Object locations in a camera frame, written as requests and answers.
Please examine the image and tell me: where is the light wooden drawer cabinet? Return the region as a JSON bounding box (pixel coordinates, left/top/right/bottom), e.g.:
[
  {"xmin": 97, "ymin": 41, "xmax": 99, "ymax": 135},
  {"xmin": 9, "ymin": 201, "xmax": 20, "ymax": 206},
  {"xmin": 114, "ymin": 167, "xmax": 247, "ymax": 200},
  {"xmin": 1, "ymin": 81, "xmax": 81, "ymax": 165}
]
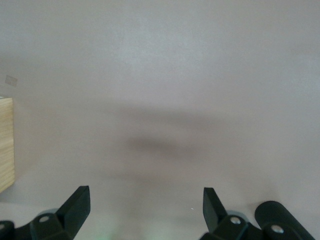
[{"xmin": 0, "ymin": 96, "xmax": 16, "ymax": 195}]

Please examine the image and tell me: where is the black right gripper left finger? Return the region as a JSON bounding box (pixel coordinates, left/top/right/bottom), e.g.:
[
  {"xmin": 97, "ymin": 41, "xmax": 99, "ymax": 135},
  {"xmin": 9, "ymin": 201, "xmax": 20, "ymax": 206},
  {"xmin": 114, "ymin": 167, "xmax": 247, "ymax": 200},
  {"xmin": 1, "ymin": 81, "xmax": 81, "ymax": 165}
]
[{"xmin": 0, "ymin": 185, "xmax": 91, "ymax": 240}]

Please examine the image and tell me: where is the beige tape piece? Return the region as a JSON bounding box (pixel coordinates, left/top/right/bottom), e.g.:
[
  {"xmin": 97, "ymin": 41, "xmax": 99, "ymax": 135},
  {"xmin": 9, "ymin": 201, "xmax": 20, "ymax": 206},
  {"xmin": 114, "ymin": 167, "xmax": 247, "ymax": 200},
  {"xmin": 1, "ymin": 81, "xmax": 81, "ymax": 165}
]
[{"xmin": 5, "ymin": 74, "xmax": 19, "ymax": 88}]

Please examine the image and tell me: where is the black ribbed cylinder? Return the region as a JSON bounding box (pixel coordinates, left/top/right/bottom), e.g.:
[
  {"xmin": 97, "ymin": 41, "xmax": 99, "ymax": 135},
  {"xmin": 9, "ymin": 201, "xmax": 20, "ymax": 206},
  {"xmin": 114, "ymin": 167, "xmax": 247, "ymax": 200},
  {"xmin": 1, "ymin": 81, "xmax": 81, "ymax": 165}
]
[{"xmin": 254, "ymin": 200, "xmax": 317, "ymax": 240}]

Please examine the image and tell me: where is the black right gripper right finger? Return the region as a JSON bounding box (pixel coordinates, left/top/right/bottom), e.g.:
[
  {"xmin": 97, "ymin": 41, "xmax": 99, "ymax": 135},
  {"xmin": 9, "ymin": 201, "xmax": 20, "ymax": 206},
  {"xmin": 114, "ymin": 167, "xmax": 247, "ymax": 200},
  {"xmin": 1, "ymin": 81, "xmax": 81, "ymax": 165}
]
[{"xmin": 199, "ymin": 186, "xmax": 288, "ymax": 240}]

